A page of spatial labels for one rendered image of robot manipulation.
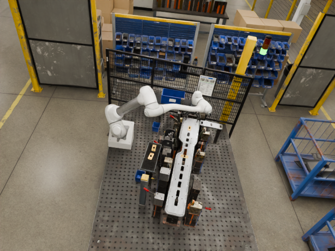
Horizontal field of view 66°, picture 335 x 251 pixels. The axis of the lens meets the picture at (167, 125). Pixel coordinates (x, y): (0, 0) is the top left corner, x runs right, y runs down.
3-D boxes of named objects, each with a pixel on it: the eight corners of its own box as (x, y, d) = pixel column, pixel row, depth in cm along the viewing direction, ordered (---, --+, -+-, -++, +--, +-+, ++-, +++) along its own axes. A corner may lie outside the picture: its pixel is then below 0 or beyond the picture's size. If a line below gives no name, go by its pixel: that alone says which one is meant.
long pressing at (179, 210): (186, 218, 233) (187, 217, 232) (162, 212, 234) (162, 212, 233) (200, 120, 334) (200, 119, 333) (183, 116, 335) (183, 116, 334)
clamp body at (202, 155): (200, 176, 305) (206, 157, 281) (190, 174, 306) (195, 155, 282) (200, 170, 312) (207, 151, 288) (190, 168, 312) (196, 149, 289)
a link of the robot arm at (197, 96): (189, 101, 292) (196, 108, 284) (191, 90, 281) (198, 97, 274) (196, 99, 297) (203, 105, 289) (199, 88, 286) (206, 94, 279)
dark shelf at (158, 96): (211, 116, 341) (211, 114, 339) (144, 102, 346) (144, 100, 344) (212, 105, 357) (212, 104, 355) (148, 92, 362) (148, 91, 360)
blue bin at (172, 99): (183, 106, 344) (184, 98, 335) (160, 102, 344) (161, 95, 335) (183, 99, 356) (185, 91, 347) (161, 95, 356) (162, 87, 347)
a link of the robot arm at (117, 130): (115, 139, 309) (112, 140, 287) (110, 125, 309) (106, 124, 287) (128, 135, 309) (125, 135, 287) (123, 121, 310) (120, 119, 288)
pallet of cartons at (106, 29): (119, 72, 571) (118, 26, 500) (82, 70, 560) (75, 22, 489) (122, 47, 658) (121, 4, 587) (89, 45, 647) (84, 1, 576)
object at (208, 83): (211, 97, 347) (217, 77, 326) (195, 93, 349) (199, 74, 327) (211, 96, 349) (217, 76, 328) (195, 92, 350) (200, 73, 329)
